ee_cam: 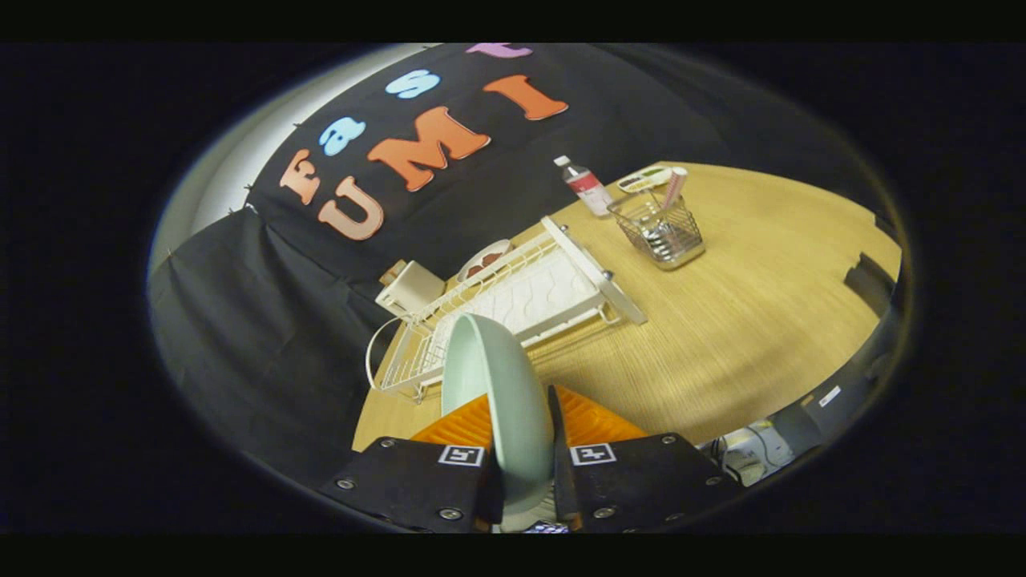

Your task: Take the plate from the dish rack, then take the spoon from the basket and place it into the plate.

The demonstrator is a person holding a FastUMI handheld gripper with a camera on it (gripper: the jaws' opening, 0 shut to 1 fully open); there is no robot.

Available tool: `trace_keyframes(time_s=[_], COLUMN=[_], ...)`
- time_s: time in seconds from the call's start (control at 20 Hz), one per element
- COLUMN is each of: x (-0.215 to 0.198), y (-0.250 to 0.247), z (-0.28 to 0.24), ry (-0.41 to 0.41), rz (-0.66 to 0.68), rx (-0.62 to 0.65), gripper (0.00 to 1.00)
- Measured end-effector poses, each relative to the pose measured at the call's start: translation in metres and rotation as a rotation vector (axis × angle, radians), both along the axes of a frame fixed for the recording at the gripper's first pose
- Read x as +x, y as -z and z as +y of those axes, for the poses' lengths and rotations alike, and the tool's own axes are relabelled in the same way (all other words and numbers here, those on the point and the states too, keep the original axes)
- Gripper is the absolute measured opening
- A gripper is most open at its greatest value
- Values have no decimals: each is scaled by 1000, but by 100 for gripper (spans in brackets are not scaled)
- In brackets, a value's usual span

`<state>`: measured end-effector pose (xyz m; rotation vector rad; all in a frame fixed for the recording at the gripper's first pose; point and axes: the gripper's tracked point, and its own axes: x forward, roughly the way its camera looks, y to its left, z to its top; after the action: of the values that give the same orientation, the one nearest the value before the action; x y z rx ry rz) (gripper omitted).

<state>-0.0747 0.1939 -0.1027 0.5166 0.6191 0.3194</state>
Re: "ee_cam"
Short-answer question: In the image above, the white wire dish rack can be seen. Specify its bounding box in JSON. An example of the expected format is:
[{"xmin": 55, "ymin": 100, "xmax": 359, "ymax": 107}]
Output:
[{"xmin": 366, "ymin": 216, "xmax": 648, "ymax": 403}]

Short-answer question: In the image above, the white divided food tray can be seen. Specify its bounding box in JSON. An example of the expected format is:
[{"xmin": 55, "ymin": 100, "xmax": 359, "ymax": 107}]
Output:
[{"xmin": 616, "ymin": 166, "xmax": 673, "ymax": 194}]

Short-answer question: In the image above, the black boxy object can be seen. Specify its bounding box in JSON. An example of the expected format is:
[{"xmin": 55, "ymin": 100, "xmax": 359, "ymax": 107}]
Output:
[{"xmin": 843, "ymin": 252, "xmax": 899, "ymax": 317}]

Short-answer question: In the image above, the metal wire basket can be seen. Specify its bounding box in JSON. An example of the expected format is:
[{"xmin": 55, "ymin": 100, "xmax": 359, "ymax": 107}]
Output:
[{"xmin": 607, "ymin": 188, "xmax": 707, "ymax": 272}]

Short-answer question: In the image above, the red label water bottle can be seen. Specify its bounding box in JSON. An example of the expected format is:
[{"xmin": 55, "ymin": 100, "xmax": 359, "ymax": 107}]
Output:
[{"xmin": 554, "ymin": 155, "xmax": 615, "ymax": 219}]

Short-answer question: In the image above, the pale green plate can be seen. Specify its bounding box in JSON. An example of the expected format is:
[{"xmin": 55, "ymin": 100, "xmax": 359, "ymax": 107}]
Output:
[{"xmin": 441, "ymin": 313, "xmax": 555, "ymax": 514}]

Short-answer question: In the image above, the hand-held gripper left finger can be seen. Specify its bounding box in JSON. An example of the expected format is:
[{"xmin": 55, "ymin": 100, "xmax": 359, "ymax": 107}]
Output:
[{"xmin": 317, "ymin": 391, "xmax": 506, "ymax": 534}]

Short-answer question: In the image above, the white power strip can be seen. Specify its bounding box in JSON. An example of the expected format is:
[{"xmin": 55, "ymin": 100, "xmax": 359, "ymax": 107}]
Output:
[{"xmin": 713, "ymin": 421, "xmax": 798, "ymax": 488}]

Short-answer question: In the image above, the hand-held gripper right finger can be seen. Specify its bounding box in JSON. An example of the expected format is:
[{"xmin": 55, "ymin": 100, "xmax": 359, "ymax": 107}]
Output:
[{"xmin": 547, "ymin": 383, "xmax": 742, "ymax": 534}]

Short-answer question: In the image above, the small white dish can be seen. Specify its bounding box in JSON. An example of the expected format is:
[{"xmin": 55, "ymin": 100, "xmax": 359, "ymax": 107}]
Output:
[{"xmin": 455, "ymin": 239, "xmax": 514, "ymax": 283}]

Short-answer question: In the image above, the black backdrop cloth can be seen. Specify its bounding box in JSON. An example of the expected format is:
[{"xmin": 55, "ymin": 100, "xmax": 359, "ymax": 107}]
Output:
[{"xmin": 148, "ymin": 44, "xmax": 883, "ymax": 482}]

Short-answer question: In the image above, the white toaster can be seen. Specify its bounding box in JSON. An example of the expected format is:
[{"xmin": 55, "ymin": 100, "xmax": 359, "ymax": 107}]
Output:
[{"xmin": 375, "ymin": 260, "xmax": 446, "ymax": 323}]

